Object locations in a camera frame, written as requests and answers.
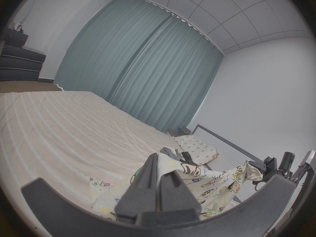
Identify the wooden bedside table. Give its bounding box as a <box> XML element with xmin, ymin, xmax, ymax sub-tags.
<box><xmin>168</xmin><ymin>127</ymin><xmax>192</xmax><ymax>137</ymax></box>

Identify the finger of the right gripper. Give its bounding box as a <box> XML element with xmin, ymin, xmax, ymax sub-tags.
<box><xmin>248</xmin><ymin>160</ymin><xmax>266</xmax><ymax>173</ymax></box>

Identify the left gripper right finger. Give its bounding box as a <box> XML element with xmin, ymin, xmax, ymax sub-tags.
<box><xmin>159</xmin><ymin>169</ymin><xmax>202</xmax><ymax>222</ymax></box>

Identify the blue-green curtain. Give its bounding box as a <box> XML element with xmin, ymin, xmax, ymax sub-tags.
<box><xmin>54</xmin><ymin>0</ymin><xmax>224</xmax><ymax>134</ymax></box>

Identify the black chest of drawers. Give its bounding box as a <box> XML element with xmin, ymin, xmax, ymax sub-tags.
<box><xmin>0</xmin><ymin>30</ymin><xmax>47</xmax><ymax>82</ymax></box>

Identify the pile of clothes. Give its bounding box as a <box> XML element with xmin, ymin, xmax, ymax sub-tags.
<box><xmin>160</xmin><ymin>147</ymin><xmax>198</xmax><ymax>167</ymax></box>

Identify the white printed pillow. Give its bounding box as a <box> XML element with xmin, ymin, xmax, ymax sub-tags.
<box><xmin>174</xmin><ymin>135</ymin><xmax>220</xmax><ymax>165</ymax></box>

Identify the bed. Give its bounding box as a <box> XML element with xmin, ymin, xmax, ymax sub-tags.
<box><xmin>0</xmin><ymin>91</ymin><xmax>266</xmax><ymax>222</ymax></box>

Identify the white printed pyjama top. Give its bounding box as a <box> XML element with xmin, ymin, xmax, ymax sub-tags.
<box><xmin>89</xmin><ymin>153</ymin><xmax>263</xmax><ymax>221</ymax></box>

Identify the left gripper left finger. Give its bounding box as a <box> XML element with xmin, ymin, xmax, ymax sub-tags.
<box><xmin>114</xmin><ymin>153</ymin><xmax>160</xmax><ymax>224</ymax></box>

